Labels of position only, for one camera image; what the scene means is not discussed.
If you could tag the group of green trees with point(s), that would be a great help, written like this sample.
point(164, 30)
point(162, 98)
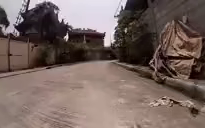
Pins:
point(131, 36)

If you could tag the lattice mast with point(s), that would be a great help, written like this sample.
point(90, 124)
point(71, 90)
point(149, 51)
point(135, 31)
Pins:
point(23, 10)

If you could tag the pale rubbish heap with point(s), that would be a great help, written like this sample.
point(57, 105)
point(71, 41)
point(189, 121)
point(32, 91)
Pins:
point(166, 101)

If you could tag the grey concrete road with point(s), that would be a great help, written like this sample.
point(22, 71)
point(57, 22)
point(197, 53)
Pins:
point(83, 96)

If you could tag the raised concrete kerb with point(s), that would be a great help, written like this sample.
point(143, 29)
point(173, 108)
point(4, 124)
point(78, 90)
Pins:
point(183, 87)

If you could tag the tarp-covered heap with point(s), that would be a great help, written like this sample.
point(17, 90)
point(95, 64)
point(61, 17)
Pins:
point(180, 46)

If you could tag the large dark tree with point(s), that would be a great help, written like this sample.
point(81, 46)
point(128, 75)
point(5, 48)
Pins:
point(43, 21)

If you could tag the grey block wall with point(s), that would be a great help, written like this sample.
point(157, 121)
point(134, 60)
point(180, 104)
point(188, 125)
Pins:
point(186, 11)

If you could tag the building with red roof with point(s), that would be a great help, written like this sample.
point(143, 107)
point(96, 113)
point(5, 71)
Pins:
point(87, 36)

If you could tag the hedge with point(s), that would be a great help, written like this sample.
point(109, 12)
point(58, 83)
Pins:
point(70, 53)

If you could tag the beige panel wall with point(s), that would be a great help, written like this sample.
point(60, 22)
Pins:
point(18, 55)

